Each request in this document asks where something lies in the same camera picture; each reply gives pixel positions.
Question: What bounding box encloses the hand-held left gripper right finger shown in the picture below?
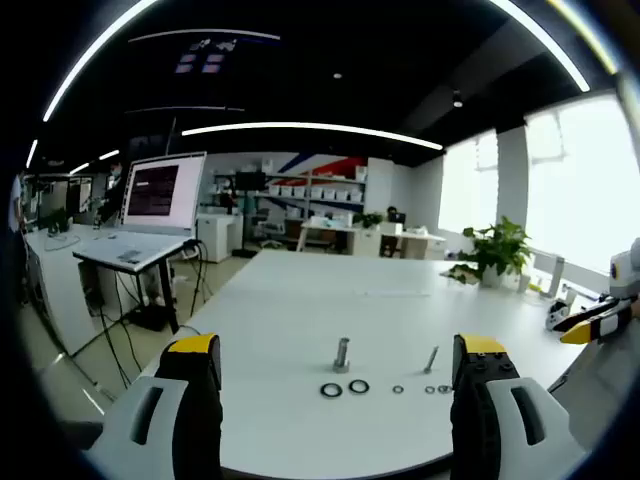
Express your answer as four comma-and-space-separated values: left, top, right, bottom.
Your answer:
450, 333, 589, 480

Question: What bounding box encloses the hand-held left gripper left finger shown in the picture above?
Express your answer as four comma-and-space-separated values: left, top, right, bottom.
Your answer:
87, 333, 224, 480

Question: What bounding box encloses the silver threaded stud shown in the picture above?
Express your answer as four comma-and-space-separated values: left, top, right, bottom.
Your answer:
332, 337, 352, 374

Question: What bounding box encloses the small white toy figure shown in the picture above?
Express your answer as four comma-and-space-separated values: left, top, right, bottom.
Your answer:
544, 299, 569, 332

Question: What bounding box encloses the white desk stand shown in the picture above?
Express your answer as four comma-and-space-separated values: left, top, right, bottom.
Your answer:
545, 254, 566, 297

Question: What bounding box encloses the grey mesh chair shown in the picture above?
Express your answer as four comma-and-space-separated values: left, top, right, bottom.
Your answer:
547, 329, 631, 451

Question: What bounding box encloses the potted green plant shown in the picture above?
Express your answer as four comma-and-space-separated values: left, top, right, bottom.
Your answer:
447, 215, 534, 289

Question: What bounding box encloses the white cabinet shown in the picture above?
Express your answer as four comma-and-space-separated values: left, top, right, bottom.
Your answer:
196, 213, 245, 264

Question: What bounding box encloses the white tilted standing desk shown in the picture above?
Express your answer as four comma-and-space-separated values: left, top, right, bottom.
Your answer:
72, 227, 204, 334

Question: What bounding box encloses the white counter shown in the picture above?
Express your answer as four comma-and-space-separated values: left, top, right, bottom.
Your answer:
22, 224, 121, 356

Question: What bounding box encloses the large monitor screen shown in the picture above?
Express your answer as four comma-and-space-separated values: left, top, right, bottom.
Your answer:
121, 152, 208, 232

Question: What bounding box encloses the white office desk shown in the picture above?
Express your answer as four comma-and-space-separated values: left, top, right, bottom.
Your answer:
297, 217, 446, 260

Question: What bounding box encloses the black monitor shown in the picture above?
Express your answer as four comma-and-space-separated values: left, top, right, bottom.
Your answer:
234, 171, 268, 191

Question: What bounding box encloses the ceiling light strip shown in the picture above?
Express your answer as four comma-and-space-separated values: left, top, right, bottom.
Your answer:
182, 122, 445, 151
42, 0, 161, 124
487, 0, 591, 94

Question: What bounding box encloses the shelf with white boxes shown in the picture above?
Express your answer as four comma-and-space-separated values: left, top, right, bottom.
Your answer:
209, 167, 369, 216

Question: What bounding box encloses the black desk cable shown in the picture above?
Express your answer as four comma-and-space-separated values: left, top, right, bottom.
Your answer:
182, 238, 214, 319

